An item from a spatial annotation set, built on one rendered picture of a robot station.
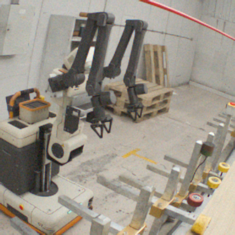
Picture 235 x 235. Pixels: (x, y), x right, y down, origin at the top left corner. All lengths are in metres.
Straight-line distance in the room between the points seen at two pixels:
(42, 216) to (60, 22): 2.58
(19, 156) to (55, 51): 2.15
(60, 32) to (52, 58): 0.36
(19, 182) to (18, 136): 0.36
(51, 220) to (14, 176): 0.40
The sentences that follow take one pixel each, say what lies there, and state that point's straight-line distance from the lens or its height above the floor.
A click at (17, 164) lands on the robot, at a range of 2.08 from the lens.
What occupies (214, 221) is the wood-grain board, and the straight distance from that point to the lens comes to 1.30.
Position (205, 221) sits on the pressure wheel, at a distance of 1.15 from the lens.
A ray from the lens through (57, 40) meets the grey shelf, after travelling 3.91.
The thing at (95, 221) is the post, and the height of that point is 1.14.
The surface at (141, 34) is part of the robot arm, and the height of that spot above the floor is 1.53.
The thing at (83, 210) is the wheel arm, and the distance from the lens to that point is 1.07.
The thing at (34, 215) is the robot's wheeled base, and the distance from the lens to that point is 2.13.
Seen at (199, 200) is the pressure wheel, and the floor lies 0.91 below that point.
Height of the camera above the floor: 1.60
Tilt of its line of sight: 18 degrees down
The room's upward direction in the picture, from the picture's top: 11 degrees clockwise
